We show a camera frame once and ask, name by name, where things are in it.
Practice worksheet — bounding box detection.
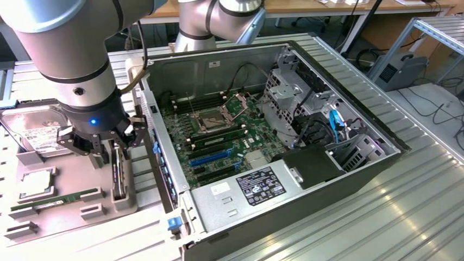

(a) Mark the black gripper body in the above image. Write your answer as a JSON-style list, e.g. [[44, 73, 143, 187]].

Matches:
[[60, 90, 132, 136]]

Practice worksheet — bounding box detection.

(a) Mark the green graphics card with fan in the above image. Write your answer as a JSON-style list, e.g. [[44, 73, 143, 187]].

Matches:
[[111, 144, 128, 197]]

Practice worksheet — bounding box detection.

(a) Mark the silver hard disk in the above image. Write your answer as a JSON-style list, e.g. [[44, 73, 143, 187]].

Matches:
[[0, 104, 73, 159]]

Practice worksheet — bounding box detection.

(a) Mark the grey parts rack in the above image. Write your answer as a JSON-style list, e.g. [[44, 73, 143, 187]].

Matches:
[[0, 135, 140, 241]]

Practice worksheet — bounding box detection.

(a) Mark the thin metal locking lever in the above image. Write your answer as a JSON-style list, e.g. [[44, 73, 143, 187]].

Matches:
[[185, 91, 200, 116]]

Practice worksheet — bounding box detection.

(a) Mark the silver CPU chip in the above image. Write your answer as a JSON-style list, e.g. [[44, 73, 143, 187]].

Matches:
[[20, 171, 55, 199]]

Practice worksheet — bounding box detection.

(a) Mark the CPU socket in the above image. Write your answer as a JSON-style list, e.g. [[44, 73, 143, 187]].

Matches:
[[192, 107, 228, 134]]

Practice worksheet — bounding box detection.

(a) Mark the black long expansion slot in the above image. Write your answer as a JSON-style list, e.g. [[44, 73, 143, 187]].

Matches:
[[187, 143, 233, 161], [193, 164, 236, 178], [197, 172, 239, 187]]

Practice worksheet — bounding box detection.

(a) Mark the loose green RAM stick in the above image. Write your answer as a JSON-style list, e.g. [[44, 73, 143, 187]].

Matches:
[[9, 188, 99, 213]]

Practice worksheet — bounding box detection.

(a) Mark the installed green RAM stick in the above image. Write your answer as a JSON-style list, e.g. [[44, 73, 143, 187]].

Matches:
[[192, 133, 249, 151]]

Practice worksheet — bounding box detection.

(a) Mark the blue expansion slot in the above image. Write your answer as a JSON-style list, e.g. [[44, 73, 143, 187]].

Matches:
[[189, 151, 236, 168]]

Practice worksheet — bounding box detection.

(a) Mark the metal socket cover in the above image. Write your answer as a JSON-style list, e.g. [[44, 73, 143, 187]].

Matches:
[[220, 92, 251, 120]]

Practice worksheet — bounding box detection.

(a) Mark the green motherboard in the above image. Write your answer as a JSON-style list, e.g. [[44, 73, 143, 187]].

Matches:
[[159, 91, 293, 190]]

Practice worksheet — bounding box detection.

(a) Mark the silver chipset heatsink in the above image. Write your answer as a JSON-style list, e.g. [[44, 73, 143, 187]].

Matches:
[[244, 151, 271, 165]]

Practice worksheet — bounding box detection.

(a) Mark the grey power supply with label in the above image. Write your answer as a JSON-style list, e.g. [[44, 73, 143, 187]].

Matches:
[[189, 159, 304, 235]]

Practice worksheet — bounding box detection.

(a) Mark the open black PC case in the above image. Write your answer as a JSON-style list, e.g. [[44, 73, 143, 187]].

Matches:
[[125, 40, 412, 261]]

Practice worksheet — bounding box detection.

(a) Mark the metal disk bay cage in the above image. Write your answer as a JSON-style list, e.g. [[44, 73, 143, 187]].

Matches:
[[263, 46, 349, 149]]

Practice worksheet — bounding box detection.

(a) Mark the wooden desk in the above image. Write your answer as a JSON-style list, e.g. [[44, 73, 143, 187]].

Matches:
[[139, 0, 456, 54]]

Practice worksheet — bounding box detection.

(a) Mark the black stand pole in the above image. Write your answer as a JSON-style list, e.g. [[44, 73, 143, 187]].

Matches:
[[340, 0, 384, 57]]

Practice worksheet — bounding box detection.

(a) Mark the black camera cable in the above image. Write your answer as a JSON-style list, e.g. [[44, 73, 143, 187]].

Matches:
[[119, 20, 152, 95]]

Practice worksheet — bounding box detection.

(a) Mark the dark internal wire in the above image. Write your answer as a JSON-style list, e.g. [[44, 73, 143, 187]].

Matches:
[[228, 62, 272, 94]]

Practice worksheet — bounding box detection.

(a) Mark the black plastic duct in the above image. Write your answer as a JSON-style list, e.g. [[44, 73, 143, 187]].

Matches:
[[271, 144, 345, 190]]

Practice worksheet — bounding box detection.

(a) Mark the blue flat wire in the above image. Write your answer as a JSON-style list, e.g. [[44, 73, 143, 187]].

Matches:
[[328, 108, 345, 144]]

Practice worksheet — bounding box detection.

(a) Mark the grey box with handle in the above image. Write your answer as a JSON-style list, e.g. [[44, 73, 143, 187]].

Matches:
[[369, 53, 429, 92]]

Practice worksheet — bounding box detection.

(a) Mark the black floor cable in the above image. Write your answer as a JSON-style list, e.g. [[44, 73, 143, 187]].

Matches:
[[395, 78, 464, 131]]

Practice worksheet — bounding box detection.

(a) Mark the aluminium frame rack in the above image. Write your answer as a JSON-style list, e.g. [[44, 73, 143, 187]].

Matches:
[[376, 15, 464, 82]]

